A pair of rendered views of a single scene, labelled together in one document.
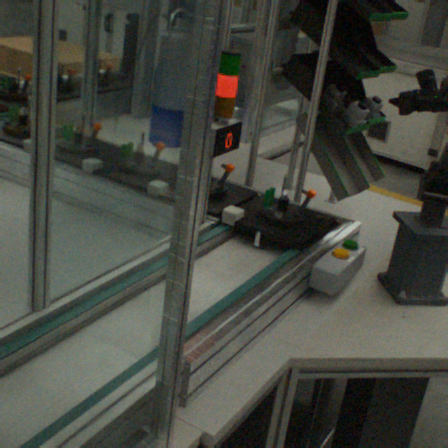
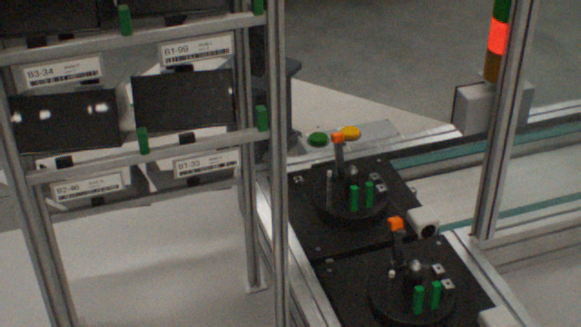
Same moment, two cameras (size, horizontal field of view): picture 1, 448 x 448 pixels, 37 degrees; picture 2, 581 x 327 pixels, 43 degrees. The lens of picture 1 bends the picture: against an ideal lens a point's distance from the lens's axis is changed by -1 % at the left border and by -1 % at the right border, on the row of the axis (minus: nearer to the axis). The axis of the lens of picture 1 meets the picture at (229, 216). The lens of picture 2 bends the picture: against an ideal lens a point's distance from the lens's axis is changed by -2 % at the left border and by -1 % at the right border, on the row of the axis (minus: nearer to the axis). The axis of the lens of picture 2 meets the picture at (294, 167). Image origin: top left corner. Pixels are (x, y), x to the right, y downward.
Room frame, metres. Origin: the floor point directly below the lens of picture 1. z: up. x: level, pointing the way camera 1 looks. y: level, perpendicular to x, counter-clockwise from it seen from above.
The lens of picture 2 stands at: (2.55, 0.53, 1.84)
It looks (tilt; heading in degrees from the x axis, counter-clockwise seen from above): 37 degrees down; 225
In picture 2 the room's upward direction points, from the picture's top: 1 degrees counter-clockwise
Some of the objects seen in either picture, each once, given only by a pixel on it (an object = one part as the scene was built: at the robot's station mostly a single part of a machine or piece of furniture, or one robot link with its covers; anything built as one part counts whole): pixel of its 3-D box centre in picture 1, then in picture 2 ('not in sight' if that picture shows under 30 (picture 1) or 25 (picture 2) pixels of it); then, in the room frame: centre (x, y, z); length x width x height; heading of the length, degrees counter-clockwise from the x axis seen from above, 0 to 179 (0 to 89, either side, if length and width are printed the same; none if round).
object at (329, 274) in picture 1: (338, 265); (349, 146); (1.55, -0.29, 0.93); 0.21 x 0.07 x 0.06; 153
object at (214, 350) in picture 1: (283, 290); (442, 152); (1.41, -0.15, 0.91); 0.89 x 0.06 x 0.11; 153
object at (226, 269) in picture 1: (214, 270); (495, 200); (1.47, 0.02, 0.91); 0.84 x 0.28 x 0.10; 153
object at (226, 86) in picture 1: (226, 84); (506, 33); (1.61, 0.05, 1.33); 0.05 x 0.05 x 0.05
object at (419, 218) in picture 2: (232, 215); (422, 222); (1.68, -0.01, 0.97); 0.05 x 0.05 x 0.04; 63
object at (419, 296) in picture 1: (420, 257); (258, 107); (1.61, -0.51, 0.96); 0.15 x 0.15 x 0.20; 14
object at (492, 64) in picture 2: (224, 105); (501, 63); (1.61, 0.05, 1.28); 0.05 x 0.05 x 0.05
